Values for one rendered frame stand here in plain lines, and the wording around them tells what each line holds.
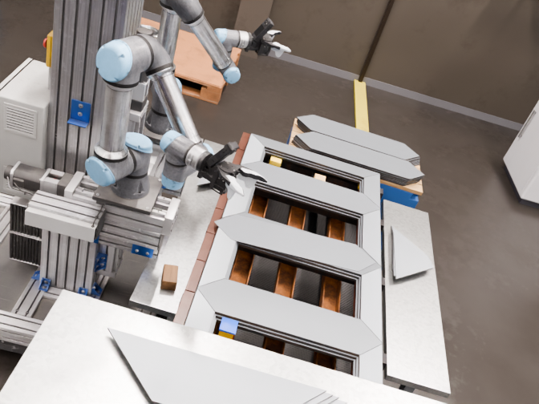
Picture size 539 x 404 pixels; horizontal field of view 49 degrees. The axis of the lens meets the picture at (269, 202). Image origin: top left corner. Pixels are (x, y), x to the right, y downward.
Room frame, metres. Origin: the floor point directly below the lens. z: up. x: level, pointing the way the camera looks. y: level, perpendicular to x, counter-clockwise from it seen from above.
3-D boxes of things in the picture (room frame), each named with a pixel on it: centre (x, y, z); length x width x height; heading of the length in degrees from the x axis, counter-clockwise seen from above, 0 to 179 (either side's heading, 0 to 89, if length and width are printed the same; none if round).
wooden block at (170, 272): (1.75, 0.29, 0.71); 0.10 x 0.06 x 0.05; 15
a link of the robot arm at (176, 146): (1.59, 0.33, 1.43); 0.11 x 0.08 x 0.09; 70
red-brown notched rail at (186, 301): (2.05, 0.20, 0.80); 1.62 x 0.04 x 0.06; 3
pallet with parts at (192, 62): (4.97, 1.43, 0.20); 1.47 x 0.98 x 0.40; 96
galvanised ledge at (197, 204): (2.24, 0.33, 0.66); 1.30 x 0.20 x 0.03; 3
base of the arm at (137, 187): (1.81, 0.53, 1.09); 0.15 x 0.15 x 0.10
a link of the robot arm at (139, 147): (1.80, 0.54, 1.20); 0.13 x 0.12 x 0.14; 160
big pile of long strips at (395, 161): (3.10, -0.39, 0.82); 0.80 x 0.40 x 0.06; 93
